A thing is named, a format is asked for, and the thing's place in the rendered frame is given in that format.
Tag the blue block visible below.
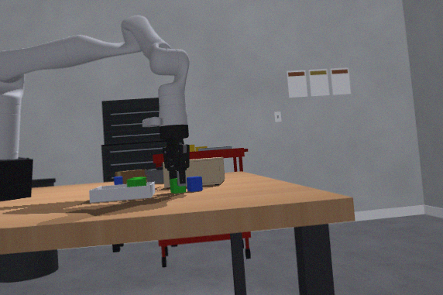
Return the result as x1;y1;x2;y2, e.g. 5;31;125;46
114;177;123;185
187;177;203;192

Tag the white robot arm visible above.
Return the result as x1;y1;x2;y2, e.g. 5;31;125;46
0;15;190;160

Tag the brown cardboard box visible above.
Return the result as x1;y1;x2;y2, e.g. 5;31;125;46
115;170;147;184

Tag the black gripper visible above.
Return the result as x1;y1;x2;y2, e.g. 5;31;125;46
160;125;190;187

